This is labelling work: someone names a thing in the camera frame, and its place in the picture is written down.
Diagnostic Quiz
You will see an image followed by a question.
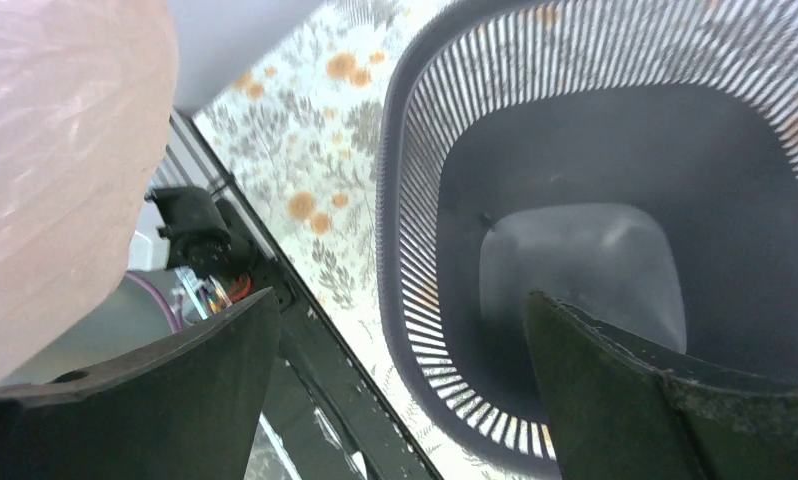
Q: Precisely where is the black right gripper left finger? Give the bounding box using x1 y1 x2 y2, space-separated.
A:
0 289 280 479

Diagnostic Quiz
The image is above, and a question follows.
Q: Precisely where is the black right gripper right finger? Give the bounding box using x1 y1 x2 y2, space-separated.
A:
524 291 798 479

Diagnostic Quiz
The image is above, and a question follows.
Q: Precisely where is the grey slotted trash bin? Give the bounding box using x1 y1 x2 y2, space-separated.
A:
377 1 798 479

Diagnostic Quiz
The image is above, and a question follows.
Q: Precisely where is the pink plastic trash bag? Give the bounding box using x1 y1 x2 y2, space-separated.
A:
0 1 178 382

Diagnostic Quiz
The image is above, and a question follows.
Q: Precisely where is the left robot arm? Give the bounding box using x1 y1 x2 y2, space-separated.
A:
145 185 258 280

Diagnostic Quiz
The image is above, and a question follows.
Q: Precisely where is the floral patterned table mat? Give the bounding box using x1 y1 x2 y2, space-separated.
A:
193 1 517 479

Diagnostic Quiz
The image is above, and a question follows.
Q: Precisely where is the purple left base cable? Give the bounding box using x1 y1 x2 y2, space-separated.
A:
125 270 185 334

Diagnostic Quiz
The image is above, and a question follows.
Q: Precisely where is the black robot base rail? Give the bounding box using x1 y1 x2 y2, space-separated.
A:
159 111 441 479

